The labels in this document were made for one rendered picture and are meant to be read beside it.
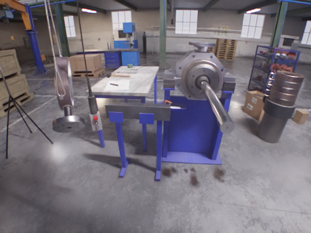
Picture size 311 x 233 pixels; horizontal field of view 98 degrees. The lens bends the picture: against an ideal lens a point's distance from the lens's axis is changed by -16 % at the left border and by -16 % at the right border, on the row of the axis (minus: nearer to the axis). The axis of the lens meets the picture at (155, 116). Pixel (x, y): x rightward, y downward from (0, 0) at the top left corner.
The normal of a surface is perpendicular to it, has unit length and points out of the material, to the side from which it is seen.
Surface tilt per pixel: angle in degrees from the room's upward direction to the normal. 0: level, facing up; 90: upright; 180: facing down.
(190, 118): 90
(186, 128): 90
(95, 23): 90
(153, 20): 90
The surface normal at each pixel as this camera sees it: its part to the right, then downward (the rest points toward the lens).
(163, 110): -0.10, 0.47
